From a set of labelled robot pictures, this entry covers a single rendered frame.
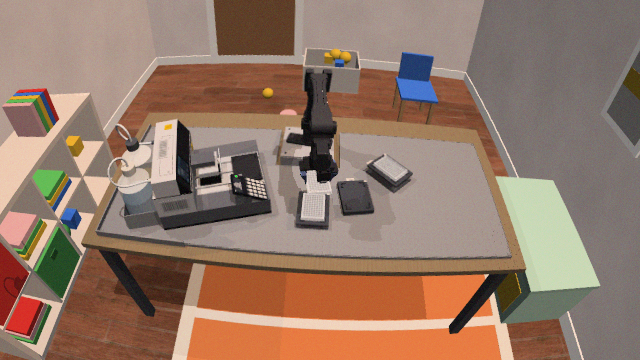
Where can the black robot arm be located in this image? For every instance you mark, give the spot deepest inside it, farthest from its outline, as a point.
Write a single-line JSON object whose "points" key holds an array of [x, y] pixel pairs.
{"points": [[319, 122]]}

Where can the white bottle with black cap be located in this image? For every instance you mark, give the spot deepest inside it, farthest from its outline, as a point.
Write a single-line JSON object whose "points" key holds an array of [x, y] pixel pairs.
{"points": [[141, 155]]}

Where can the white plastic bottle with blue liquid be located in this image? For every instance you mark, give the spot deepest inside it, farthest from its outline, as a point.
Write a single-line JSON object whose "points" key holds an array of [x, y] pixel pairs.
{"points": [[138, 198]]}

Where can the white well plate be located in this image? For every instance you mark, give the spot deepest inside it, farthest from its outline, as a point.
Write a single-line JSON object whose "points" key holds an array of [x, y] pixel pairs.
{"points": [[313, 208], [387, 166], [314, 188]]}

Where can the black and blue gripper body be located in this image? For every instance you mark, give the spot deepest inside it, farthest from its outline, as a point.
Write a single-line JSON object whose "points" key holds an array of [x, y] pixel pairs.
{"points": [[304, 165]]}

